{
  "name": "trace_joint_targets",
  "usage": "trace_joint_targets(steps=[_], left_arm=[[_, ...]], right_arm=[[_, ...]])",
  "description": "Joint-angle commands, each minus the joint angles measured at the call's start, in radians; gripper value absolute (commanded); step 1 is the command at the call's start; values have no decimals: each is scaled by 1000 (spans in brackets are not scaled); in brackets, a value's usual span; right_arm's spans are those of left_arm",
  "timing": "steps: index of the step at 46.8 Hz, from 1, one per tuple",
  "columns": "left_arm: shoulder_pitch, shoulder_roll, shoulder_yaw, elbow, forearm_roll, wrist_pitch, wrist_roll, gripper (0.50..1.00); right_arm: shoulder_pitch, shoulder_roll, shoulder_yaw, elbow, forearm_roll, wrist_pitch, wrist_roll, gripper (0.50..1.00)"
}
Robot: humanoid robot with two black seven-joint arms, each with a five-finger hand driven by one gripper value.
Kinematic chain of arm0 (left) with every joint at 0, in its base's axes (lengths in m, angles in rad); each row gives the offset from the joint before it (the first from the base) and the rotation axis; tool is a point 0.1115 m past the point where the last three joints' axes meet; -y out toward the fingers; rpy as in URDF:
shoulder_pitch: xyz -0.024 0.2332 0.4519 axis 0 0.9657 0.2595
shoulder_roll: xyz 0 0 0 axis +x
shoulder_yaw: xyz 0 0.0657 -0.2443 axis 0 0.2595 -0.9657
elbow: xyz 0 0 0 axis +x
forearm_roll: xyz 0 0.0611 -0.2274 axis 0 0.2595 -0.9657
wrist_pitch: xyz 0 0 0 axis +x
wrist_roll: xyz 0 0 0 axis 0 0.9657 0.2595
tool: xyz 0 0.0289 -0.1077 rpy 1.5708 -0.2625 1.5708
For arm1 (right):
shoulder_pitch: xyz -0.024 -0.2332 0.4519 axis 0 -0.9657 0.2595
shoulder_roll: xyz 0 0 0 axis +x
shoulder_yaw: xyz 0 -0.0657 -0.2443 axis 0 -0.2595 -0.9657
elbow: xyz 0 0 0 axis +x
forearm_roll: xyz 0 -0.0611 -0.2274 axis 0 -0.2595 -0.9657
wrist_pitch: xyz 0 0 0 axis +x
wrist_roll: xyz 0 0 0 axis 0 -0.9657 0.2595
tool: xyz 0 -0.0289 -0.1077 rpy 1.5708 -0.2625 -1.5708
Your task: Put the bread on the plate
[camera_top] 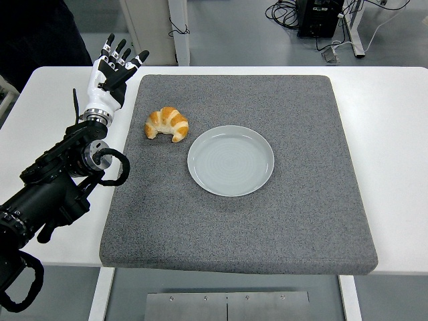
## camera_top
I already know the round grey plate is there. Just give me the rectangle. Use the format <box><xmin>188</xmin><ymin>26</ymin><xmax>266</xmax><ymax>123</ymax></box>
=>
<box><xmin>187</xmin><ymin>124</ymin><xmax>276</xmax><ymax>197</ymax></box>

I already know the white table leg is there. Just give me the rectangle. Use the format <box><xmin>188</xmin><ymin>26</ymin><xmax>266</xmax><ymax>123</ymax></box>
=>
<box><xmin>87</xmin><ymin>267</ymin><xmax>116</xmax><ymax>321</ymax></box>
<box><xmin>338</xmin><ymin>274</ymin><xmax>363</xmax><ymax>321</ymax></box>

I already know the grey fabric mat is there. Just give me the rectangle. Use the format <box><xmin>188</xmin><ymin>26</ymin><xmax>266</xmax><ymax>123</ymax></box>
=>
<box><xmin>99</xmin><ymin>74</ymin><xmax>379</xmax><ymax>276</ymax></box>

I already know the black cable bundle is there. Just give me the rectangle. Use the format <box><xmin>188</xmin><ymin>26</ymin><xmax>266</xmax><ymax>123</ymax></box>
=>
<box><xmin>265</xmin><ymin>0</ymin><xmax>302</xmax><ymax>31</ymax></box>

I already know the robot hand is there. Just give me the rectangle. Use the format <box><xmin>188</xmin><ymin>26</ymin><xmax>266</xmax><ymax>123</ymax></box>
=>
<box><xmin>83</xmin><ymin>33</ymin><xmax>150</xmax><ymax>114</ymax></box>

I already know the white furniture post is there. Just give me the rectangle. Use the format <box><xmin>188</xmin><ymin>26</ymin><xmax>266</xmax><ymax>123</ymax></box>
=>
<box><xmin>168</xmin><ymin>0</ymin><xmax>191</xmax><ymax>67</ymax></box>

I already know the grey metal plate with screws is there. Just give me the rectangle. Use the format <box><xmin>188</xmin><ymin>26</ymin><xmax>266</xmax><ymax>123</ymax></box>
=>
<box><xmin>144</xmin><ymin>291</ymin><xmax>311</xmax><ymax>321</ymax></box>

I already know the person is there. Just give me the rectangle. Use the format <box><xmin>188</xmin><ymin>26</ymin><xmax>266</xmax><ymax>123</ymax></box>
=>
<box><xmin>0</xmin><ymin>0</ymin><xmax>93</xmax><ymax>93</ymax></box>

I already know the white cable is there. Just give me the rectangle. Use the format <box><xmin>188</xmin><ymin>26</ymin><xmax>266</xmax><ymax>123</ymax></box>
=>
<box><xmin>330</xmin><ymin>0</ymin><xmax>411</xmax><ymax>54</ymax></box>

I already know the black cable on post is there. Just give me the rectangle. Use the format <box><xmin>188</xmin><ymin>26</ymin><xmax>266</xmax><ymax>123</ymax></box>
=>
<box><xmin>168</xmin><ymin>16</ymin><xmax>191</xmax><ymax>37</ymax></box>

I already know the white cabinet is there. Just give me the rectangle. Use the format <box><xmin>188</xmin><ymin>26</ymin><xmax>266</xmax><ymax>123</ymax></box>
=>
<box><xmin>119</xmin><ymin>0</ymin><xmax>178</xmax><ymax>66</ymax></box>

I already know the golden croissant bread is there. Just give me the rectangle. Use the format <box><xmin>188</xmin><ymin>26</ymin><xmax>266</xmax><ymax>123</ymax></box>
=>
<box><xmin>144</xmin><ymin>106</ymin><xmax>189</xmax><ymax>144</ymax></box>

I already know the white desk leg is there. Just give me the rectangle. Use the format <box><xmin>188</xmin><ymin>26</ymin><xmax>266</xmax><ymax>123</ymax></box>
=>
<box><xmin>344</xmin><ymin>0</ymin><xmax>366</xmax><ymax>59</ymax></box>

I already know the black computer case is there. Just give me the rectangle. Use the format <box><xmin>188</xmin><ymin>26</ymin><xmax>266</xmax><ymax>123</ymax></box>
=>
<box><xmin>296</xmin><ymin>0</ymin><xmax>345</xmax><ymax>38</ymax></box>

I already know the clear plastic holder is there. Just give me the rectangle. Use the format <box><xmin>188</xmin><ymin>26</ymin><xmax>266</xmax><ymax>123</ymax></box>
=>
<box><xmin>321</xmin><ymin>46</ymin><xmax>342</xmax><ymax>65</ymax></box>

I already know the white frame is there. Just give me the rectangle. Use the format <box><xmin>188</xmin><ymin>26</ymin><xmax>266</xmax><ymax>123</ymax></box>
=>
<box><xmin>0</xmin><ymin>74</ymin><xmax>20</xmax><ymax>122</ymax></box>

